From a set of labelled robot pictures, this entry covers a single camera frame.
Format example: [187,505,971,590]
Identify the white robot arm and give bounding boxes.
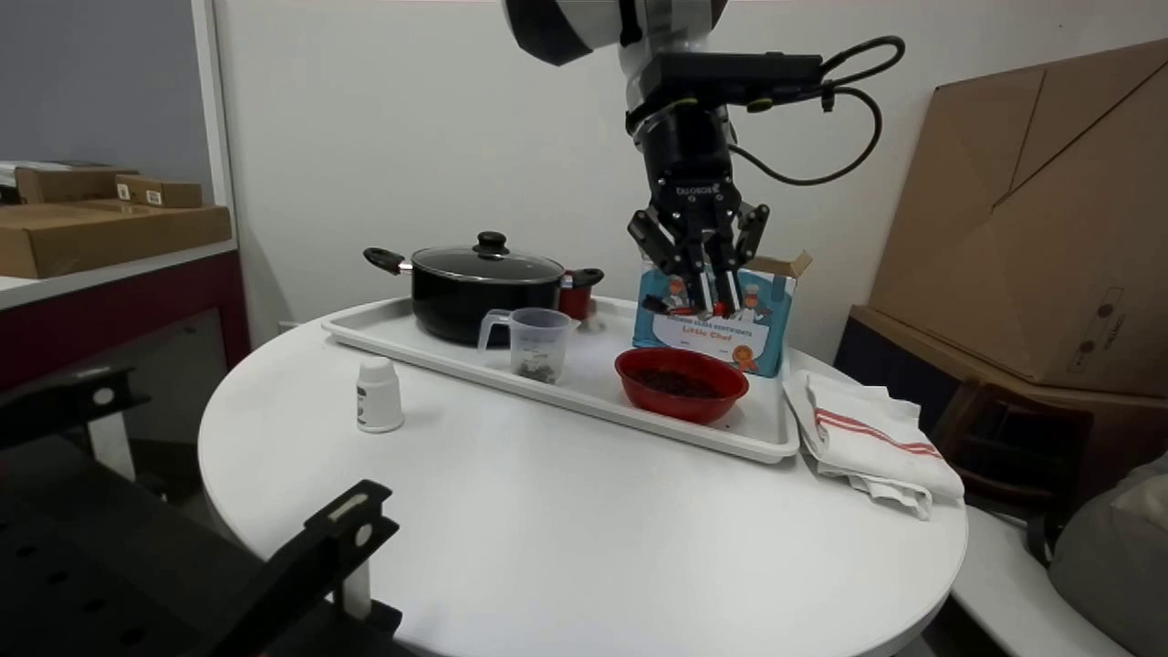
[505,0,765,319]

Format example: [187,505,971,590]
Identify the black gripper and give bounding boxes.
[626,101,771,319]

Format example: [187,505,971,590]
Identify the large brown cardboard sheets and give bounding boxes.
[872,39,1168,398]

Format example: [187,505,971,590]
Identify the red bowl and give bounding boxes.
[612,347,749,424]

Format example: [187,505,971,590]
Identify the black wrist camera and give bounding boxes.
[640,51,826,105]

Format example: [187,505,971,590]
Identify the black cooking pot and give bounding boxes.
[366,229,601,347]

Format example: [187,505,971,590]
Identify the clear measuring jug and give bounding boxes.
[479,307,576,384]

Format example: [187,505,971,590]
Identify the flat cardboard boxes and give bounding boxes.
[0,166,232,279]

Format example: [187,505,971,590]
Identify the white striped cloth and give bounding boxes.
[784,371,964,517]

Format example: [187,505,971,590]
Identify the small white pill bottle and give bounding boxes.
[352,357,406,436]

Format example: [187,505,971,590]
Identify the blue cardboard box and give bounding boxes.
[630,252,810,381]

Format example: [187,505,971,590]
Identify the white plastic tray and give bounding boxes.
[323,297,798,464]

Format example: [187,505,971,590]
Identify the black camera mount frame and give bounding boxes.
[0,369,408,657]

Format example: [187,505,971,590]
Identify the red side table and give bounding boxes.
[0,240,250,390]

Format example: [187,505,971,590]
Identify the beige jacket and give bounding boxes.
[1050,454,1168,657]

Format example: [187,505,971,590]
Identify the black camera cable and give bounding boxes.
[726,34,910,189]

